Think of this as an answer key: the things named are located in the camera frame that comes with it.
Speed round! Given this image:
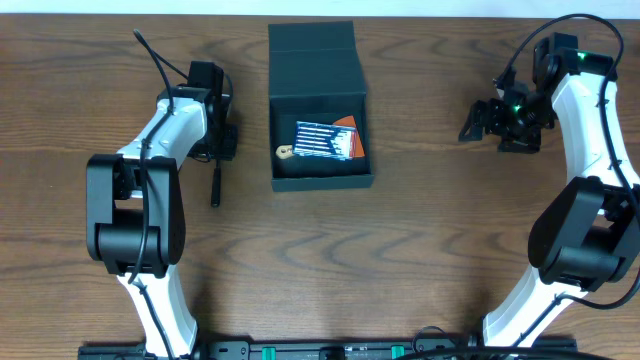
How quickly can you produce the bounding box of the wooden handled orange scraper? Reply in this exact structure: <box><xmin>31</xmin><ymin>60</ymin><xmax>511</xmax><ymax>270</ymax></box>
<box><xmin>275</xmin><ymin>115</ymin><xmax>365</xmax><ymax>161</ymax></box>

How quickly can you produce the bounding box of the blue precision screwdriver set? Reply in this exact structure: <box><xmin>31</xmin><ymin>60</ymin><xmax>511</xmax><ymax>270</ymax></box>
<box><xmin>293</xmin><ymin>121</ymin><xmax>356</xmax><ymax>161</ymax></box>

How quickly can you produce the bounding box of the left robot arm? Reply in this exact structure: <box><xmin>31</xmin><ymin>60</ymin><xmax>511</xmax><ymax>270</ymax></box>
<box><xmin>78</xmin><ymin>61</ymin><xmax>238</xmax><ymax>359</ymax></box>

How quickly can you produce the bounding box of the small claw hammer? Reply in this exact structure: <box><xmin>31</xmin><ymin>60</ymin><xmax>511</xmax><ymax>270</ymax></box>
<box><xmin>210</xmin><ymin>160</ymin><xmax>221</xmax><ymax>208</ymax></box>

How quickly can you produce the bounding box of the dark green gift box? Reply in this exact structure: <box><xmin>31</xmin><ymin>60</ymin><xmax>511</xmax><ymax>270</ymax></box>
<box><xmin>268</xmin><ymin>21</ymin><xmax>374</xmax><ymax>192</ymax></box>

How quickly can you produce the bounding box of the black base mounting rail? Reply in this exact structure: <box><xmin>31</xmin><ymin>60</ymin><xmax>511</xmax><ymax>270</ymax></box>
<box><xmin>77</xmin><ymin>337</ymin><xmax>579</xmax><ymax>360</ymax></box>

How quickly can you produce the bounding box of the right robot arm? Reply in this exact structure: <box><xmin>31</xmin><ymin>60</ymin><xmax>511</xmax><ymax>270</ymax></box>
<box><xmin>459</xmin><ymin>33</ymin><xmax>639</xmax><ymax>347</ymax></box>

